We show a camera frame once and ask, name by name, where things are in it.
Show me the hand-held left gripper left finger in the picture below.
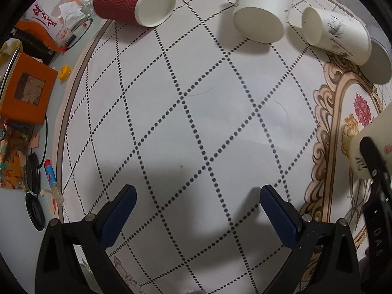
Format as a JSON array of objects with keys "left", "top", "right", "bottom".
[{"left": 35, "top": 184, "right": 137, "bottom": 294}]

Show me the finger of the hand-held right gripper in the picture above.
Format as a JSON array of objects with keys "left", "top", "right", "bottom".
[{"left": 360, "top": 137, "right": 392, "bottom": 203}]

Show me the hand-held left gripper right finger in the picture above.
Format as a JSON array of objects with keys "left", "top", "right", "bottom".
[{"left": 260, "top": 184, "right": 361, "bottom": 294}]

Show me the cream paper cup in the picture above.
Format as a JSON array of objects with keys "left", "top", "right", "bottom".
[{"left": 350, "top": 101, "right": 392, "bottom": 180}]

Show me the grey paper cup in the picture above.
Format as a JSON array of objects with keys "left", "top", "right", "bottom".
[{"left": 361, "top": 24, "right": 392, "bottom": 84}]

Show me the white ink-print paper cup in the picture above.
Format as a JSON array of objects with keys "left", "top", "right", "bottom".
[{"left": 302, "top": 7, "right": 372, "bottom": 66}]

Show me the blue and red tube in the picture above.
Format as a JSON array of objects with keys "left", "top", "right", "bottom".
[{"left": 44, "top": 159, "right": 65, "bottom": 206}]

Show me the black round lid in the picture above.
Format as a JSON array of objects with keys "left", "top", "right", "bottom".
[
  {"left": 25, "top": 192, "right": 46, "bottom": 231},
  {"left": 25, "top": 152, "right": 41, "bottom": 194}
]

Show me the printed table mat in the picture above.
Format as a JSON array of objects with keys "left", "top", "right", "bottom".
[{"left": 55, "top": 0, "right": 392, "bottom": 294}]

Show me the floral cloth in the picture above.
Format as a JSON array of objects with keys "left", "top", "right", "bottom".
[{"left": 0, "top": 125, "right": 32, "bottom": 190}]

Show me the orange box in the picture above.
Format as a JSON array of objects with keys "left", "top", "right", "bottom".
[{"left": 0, "top": 52, "right": 59, "bottom": 125}]

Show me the black and red pen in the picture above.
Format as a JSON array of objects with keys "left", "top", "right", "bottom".
[{"left": 60, "top": 35, "right": 81, "bottom": 53}]

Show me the black and orange notebook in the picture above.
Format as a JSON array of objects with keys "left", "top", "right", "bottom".
[{"left": 13, "top": 21, "right": 62, "bottom": 62}]

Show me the white packet with red print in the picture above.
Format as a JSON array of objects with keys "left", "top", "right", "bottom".
[{"left": 24, "top": 2, "right": 77, "bottom": 49}]

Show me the crumpled white tissue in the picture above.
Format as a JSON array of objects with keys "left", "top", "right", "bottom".
[{"left": 60, "top": 2, "right": 84, "bottom": 25}]

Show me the black cable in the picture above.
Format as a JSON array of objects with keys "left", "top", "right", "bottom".
[{"left": 31, "top": 115, "right": 49, "bottom": 161}]

